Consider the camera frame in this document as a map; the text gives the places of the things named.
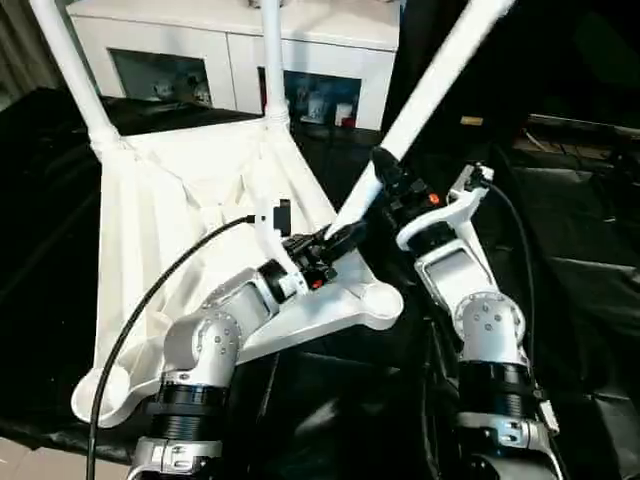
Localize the beige curtain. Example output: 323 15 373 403
0 0 67 110

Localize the black work mat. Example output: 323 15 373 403
0 87 640 480

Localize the white sideboard cabinet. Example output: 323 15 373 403
67 0 402 132

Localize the white plastic table top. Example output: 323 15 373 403
69 117 405 430

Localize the white plastic table leg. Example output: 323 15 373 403
29 0 122 147
259 0 292 127
324 0 517 237

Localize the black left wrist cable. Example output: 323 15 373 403
87 214 260 480

